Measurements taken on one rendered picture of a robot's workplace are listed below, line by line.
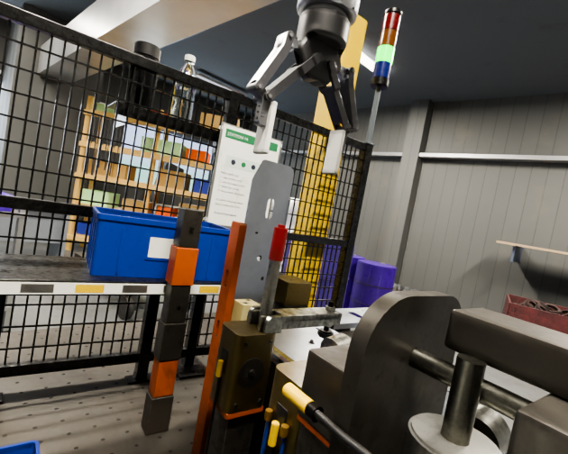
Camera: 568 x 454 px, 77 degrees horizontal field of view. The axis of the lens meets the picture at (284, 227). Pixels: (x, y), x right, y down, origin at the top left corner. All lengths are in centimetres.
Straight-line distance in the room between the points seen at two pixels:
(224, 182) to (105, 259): 43
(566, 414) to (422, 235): 644
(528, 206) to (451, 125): 181
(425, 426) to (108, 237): 69
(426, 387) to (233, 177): 89
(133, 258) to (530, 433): 75
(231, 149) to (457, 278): 564
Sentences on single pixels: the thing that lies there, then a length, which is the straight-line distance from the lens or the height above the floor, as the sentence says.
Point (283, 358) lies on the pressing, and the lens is 61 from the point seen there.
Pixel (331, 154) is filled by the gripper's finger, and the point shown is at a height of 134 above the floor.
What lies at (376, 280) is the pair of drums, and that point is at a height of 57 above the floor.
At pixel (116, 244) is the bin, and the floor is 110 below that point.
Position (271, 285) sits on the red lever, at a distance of 55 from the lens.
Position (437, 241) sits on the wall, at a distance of 657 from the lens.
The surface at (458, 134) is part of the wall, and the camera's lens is 680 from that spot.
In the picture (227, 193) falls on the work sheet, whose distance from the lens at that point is 111.
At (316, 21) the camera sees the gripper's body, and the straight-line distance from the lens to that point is 57.
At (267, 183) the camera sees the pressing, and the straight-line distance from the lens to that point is 85.
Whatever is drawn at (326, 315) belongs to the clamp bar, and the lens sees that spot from 64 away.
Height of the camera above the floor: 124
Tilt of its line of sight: 3 degrees down
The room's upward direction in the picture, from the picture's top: 10 degrees clockwise
